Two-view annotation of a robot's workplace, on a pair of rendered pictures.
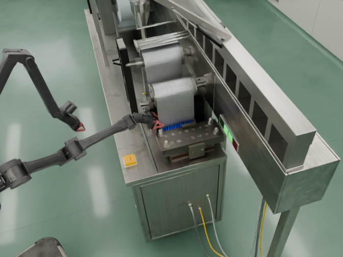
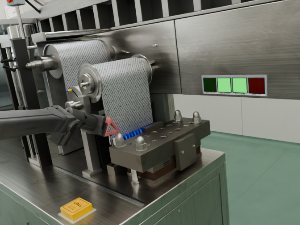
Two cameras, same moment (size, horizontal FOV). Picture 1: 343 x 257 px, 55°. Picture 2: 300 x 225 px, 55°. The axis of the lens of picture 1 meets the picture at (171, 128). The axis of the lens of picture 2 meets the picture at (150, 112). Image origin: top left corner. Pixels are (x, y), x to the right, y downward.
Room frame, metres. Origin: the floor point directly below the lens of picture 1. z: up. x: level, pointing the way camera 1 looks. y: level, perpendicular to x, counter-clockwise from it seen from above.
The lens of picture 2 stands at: (0.55, 0.48, 1.38)
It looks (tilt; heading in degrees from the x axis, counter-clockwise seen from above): 14 degrees down; 328
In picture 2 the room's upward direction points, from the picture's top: 7 degrees counter-clockwise
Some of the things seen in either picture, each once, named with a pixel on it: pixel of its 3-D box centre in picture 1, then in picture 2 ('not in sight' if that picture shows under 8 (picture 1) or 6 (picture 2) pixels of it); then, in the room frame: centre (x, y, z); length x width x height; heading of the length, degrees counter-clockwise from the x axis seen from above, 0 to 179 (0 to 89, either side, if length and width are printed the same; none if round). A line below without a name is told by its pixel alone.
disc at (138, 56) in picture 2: (193, 86); (139, 71); (1.62, -0.16, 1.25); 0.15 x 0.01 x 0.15; 13
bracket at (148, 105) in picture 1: (149, 117); (85, 136); (1.59, 0.14, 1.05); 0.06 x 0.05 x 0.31; 103
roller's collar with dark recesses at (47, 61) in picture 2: (139, 62); (47, 63); (1.80, 0.17, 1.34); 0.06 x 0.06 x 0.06; 13
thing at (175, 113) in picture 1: (176, 113); (130, 112); (1.53, -0.04, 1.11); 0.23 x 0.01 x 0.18; 103
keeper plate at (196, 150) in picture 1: (196, 151); (186, 151); (1.34, -0.14, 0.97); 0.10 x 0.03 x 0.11; 103
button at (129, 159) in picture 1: (129, 159); (76, 209); (1.36, 0.28, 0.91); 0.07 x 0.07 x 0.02; 13
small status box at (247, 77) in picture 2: (228, 133); (231, 85); (1.26, -0.31, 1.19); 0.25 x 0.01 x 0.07; 13
